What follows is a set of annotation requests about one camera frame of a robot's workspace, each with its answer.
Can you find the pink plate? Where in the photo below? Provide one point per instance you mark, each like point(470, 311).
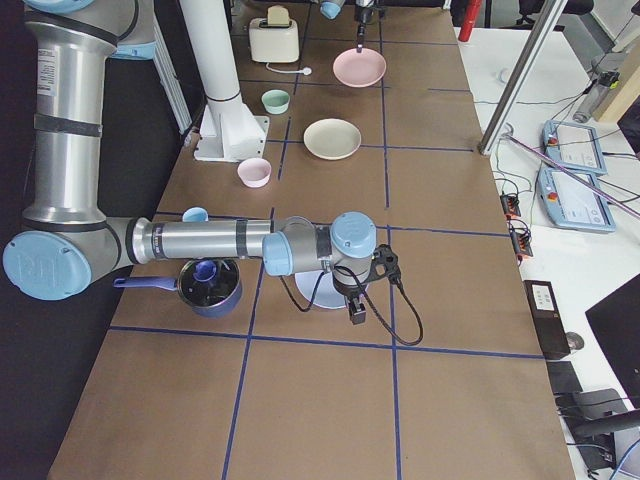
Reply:
point(359, 69)

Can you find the cream toaster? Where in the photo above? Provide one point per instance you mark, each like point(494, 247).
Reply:
point(273, 44)

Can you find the orange connector block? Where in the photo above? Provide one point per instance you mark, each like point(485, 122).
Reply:
point(510, 205)

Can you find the cream plate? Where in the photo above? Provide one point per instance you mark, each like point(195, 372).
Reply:
point(332, 139)

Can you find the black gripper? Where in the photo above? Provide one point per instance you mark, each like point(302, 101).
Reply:
point(364, 13)
point(351, 296)

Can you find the green bowl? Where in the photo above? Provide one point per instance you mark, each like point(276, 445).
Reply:
point(275, 101)

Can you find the teach pendant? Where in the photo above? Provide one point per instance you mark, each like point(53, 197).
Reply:
point(574, 146)
point(571, 205)

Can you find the aluminium frame post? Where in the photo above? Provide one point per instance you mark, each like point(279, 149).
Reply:
point(549, 15)

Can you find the dark blue saucepan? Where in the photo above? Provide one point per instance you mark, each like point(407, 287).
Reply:
point(210, 287)

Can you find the bread slice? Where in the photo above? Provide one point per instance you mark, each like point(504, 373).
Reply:
point(278, 17)

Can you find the teach pendant near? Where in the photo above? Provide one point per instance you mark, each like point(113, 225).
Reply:
point(571, 205)

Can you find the grey water bottle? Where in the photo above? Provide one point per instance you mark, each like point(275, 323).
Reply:
point(599, 90)

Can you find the red cylinder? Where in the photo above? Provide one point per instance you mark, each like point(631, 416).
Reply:
point(471, 13)

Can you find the teach pendant far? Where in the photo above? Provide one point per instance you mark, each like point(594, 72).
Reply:
point(574, 146)

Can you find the blue plate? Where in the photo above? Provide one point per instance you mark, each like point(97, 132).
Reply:
point(318, 286)

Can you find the light blue cup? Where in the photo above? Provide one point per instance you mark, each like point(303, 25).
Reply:
point(195, 214)

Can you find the black box device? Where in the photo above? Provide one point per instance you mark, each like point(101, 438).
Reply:
point(546, 318)

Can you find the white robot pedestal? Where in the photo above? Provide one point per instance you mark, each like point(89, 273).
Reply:
point(229, 132)

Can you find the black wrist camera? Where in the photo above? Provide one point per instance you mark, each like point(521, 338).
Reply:
point(385, 264)

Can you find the pink bowl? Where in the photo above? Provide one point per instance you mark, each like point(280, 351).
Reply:
point(254, 172)

